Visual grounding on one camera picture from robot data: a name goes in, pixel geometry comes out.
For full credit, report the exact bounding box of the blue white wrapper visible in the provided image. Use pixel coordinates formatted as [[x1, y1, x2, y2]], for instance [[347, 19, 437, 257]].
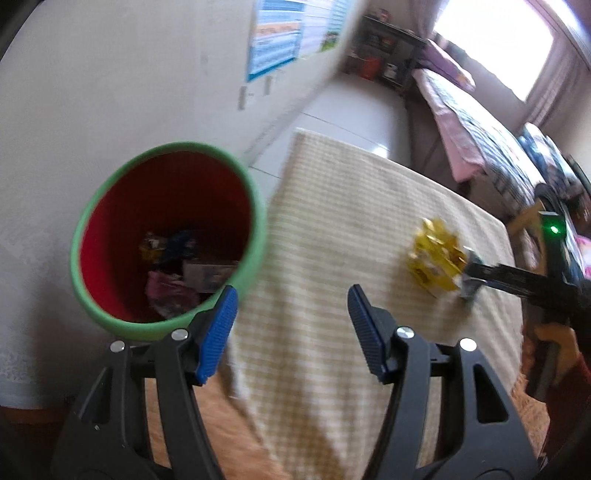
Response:
[[460, 249, 485, 305]]

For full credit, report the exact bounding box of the red bucket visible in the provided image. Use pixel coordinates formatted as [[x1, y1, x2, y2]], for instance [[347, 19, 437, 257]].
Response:
[[359, 57, 382, 81]]

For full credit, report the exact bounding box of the white blue milk carton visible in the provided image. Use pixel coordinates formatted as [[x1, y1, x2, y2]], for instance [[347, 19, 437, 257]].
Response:
[[183, 261, 238, 294]]

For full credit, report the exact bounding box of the yellow brown snack wrapper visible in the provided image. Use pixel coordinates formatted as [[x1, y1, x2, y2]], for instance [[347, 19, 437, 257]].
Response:
[[139, 232, 167, 265]]

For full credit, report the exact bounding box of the green red trash bin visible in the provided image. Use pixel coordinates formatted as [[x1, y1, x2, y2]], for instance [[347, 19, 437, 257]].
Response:
[[69, 142, 266, 341]]

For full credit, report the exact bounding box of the dark metal shelf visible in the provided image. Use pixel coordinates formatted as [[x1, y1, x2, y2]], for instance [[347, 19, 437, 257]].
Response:
[[344, 15, 427, 96]]

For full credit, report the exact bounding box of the yellow checkered cushion cover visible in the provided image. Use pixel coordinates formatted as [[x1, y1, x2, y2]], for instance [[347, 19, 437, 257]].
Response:
[[228, 131, 522, 479]]

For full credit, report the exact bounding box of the blue pinyin wall poster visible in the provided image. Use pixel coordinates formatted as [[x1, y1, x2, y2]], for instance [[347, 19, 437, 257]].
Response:
[[245, 0, 305, 82]]

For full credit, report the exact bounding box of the blue floral bedding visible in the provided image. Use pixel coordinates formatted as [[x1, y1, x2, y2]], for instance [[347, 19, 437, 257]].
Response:
[[518, 123, 583, 199]]

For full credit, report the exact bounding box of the white chart wall poster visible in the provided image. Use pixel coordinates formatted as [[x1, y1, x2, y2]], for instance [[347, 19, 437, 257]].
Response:
[[297, 0, 334, 58]]

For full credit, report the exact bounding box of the person's right hand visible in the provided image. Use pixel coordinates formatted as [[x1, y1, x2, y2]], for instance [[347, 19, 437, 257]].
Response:
[[535, 323, 581, 385]]

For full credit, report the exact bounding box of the lilac window curtain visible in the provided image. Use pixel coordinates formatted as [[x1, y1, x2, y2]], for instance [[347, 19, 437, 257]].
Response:
[[522, 38, 586, 128]]

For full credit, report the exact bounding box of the pink snack wrapper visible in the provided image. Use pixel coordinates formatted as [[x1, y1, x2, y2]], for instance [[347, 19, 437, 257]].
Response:
[[145, 271, 200, 320]]

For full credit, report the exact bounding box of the green blue wall poster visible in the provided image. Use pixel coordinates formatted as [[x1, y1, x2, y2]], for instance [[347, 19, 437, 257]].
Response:
[[320, 0, 353, 52]]

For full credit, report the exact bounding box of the purple pillow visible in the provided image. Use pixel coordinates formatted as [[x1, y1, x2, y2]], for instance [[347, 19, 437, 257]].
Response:
[[418, 39, 476, 93]]

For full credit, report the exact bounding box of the wooden chair frame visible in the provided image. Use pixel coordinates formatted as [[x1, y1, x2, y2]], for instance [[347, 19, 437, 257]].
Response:
[[506, 199, 547, 275]]

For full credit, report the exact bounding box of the bed with plaid quilt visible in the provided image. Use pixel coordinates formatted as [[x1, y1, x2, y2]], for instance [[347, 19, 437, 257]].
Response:
[[405, 69, 544, 222]]

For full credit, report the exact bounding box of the crushed yellow carton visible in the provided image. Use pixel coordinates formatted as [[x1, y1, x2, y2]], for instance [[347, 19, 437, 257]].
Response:
[[407, 218, 468, 297]]

